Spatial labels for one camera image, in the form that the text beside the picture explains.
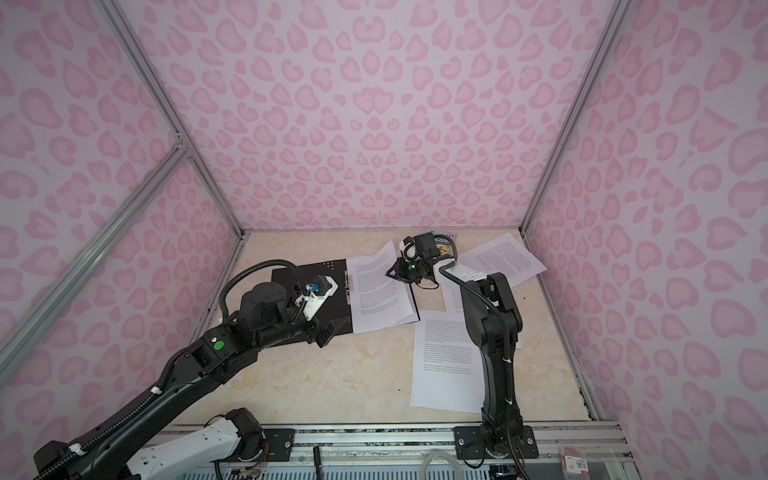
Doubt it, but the blue and black file folder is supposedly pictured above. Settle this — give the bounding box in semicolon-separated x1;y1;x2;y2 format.
269;257;421;337

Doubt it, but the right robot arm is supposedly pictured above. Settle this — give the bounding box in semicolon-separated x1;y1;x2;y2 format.
386;232;527;467

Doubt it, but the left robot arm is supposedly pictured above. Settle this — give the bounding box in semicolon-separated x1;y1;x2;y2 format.
34;276;338;479

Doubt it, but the colourful treehouse book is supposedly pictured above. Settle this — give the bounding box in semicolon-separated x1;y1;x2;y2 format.
433;232;458;258

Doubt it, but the right far printed sheet lower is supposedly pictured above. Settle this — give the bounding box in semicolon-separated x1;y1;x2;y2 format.
440;280;523;349

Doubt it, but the printed sheet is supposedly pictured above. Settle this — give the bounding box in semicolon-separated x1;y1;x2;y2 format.
440;280;523;349
410;310;484;414
458;233;546;288

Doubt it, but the sheet under centre sheet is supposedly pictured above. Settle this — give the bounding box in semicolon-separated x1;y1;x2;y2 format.
346;241;420;335

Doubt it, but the centre right printed sheet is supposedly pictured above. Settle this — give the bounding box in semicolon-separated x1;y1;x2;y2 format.
410;310;484;414

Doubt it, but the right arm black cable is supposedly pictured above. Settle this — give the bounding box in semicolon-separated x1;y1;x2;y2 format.
437;257;517;373

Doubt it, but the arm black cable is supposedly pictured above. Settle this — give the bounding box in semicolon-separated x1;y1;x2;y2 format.
437;257;517;373
217;259;307;322

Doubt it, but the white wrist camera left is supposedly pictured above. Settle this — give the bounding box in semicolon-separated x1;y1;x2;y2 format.
295;275;338;321

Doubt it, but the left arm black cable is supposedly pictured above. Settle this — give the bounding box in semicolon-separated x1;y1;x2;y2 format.
217;259;307;322

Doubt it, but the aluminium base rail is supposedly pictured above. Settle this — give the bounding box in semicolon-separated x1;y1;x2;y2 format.
110;422;640;480

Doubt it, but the aluminium frame corner post left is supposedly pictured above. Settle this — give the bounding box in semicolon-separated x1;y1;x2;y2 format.
92;0;245;239

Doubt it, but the aluminium frame corner post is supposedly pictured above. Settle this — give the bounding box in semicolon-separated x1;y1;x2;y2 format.
519;0;637;239
92;0;245;239

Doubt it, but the aluminium frame corner post right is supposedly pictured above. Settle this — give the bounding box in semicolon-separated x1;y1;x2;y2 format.
519;0;637;239

